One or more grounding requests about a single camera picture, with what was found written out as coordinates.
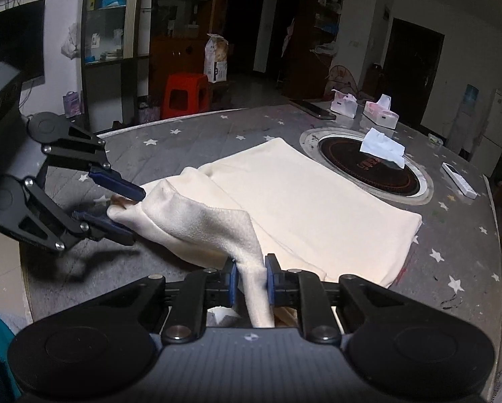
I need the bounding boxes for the pink tissue box right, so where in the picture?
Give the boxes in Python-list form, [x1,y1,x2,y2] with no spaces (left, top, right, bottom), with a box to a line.
[363,94,399,130]

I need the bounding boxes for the pink tissue box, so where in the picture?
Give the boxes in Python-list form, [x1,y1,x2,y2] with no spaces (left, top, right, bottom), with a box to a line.
[330,89,358,119]
[363,94,399,130]

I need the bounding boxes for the pink tissue box left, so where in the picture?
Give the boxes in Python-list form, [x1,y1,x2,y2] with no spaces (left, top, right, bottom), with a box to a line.
[330,89,358,119]

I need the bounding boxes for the crumpled white tissue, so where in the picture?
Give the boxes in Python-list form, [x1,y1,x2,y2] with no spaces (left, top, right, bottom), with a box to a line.
[359,128,406,169]

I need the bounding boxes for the white paper bag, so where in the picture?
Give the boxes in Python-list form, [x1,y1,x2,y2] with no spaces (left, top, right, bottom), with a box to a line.
[204,34,228,84]

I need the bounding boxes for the round black induction hob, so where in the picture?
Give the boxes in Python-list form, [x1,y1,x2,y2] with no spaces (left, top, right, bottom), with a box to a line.
[299,127,434,206]

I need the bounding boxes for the white remote control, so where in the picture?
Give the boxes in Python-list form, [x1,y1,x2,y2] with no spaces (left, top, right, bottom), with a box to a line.
[442,162,478,200]

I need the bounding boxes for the glass display cabinet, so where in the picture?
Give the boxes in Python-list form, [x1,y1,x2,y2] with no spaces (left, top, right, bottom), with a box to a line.
[81,0,215,133]

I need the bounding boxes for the cream fleece garment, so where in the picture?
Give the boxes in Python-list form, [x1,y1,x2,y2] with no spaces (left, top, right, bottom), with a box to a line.
[107,138,422,327]

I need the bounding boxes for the red plastic stool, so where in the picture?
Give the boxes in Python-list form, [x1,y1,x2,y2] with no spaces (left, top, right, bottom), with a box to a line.
[162,73,210,119]

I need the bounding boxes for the white refrigerator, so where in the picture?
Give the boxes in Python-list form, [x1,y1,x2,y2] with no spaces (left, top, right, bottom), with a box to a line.
[470,89,502,177]

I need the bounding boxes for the black smartphone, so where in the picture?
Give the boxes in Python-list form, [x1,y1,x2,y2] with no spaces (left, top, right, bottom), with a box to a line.
[289,99,336,121]

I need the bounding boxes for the small green white packet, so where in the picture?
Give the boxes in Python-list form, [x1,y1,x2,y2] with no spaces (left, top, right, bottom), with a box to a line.
[428,134,443,146]

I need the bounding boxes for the water dispenser with bottle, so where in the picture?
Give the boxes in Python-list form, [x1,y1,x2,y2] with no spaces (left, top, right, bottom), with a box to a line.
[446,85,479,155]

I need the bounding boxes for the grey star-patterned table mat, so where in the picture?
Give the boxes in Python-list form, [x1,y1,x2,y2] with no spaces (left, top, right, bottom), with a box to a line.
[20,101,502,387]

